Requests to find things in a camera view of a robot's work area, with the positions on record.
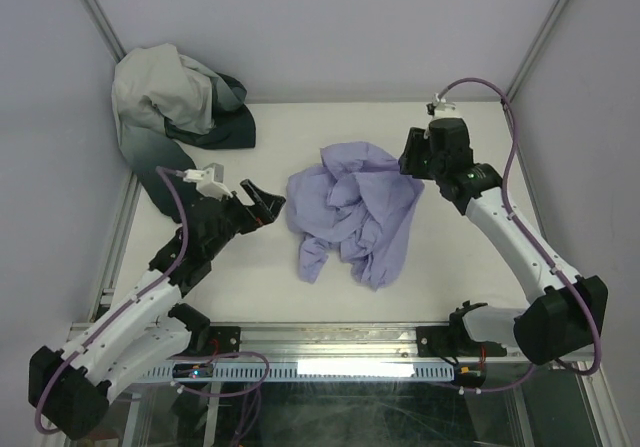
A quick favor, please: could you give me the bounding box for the lavender purple jacket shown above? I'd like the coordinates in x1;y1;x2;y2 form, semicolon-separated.
285;142;424;291

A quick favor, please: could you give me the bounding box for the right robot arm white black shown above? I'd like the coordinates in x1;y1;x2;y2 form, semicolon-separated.
191;155;579;354

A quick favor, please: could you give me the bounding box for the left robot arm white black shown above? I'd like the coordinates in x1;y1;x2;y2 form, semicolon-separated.
28;129;286;440

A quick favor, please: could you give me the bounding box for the grey and dark green jacket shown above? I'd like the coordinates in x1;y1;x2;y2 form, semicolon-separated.
111;43;256;222

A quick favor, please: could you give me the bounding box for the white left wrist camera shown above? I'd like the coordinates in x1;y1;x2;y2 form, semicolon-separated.
182;163;233;200

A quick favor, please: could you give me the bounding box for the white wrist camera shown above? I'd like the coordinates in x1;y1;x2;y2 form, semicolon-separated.
182;163;233;200
426;93;461;120

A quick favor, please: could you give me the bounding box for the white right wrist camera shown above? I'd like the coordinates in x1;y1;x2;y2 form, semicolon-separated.
426;93;461;120

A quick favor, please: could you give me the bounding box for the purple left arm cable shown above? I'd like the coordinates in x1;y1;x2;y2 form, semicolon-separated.
32;166;271;447

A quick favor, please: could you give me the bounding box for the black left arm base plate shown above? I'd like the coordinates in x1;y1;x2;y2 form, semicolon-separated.
188;325;241;357

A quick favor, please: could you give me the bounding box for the aluminium mounting rail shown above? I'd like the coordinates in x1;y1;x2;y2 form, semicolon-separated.
61;320;600;366

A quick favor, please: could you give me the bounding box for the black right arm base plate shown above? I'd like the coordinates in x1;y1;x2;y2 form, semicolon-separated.
415;324;507;359

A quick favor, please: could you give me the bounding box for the grey slotted cable duct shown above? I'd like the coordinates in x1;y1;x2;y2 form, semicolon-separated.
139;359;455;383

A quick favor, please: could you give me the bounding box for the aluminium right corner post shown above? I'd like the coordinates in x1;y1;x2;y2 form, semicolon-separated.
506;0;572;102

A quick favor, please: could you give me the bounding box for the aluminium corner post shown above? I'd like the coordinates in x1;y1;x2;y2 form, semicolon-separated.
506;0;572;102
80;0;126;62

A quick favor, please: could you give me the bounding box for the aluminium left corner post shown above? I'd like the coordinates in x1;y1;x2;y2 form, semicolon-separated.
80;0;126;62

